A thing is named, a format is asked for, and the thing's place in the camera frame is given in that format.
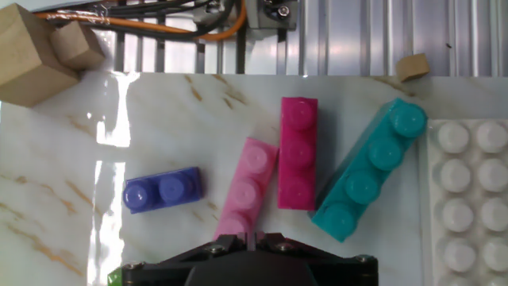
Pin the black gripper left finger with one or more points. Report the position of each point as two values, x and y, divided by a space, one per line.
231 242

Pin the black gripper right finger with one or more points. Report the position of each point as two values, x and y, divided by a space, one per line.
271 241

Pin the pink four-stud block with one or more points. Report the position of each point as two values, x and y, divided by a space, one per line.
246 190

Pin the purple two-stud block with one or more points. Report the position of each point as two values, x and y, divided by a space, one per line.
162 190

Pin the magenta three-stud block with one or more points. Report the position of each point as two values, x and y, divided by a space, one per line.
297 159

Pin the teal four-stud block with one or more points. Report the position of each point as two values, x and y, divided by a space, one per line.
365 175

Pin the green two-stud block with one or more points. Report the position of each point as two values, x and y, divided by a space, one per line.
116 278

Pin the white studded baseplate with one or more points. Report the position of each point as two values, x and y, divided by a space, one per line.
464 198

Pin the small wooden cube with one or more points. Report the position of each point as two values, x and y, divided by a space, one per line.
412 67

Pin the grey metal clamp block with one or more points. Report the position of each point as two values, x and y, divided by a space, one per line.
274 16

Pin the medium wooden block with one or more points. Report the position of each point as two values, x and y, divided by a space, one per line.
77 45

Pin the large wooden block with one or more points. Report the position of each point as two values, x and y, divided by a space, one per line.
24 67

